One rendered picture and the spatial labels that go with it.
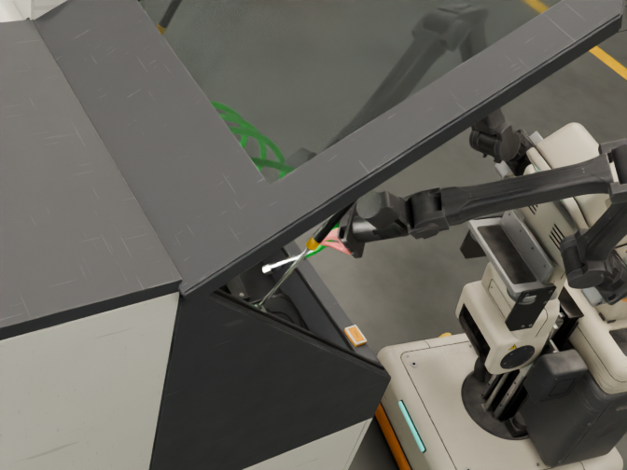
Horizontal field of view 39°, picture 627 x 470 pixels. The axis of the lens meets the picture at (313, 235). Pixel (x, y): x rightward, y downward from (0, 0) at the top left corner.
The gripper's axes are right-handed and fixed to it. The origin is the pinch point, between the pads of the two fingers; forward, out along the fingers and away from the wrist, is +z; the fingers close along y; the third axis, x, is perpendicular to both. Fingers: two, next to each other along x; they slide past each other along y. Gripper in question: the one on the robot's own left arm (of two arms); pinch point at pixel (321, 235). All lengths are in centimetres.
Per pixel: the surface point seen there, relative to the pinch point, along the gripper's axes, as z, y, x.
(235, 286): 27.5, 3.7, 8.3
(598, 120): 22, -248, 223
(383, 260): 75, -98, 131
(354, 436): 14, 21, 49
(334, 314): 12.1, 1.2, 26.9
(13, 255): 7, 45, -57
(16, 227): 9, 39, -57
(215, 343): -1.7, 38.5, -20.7
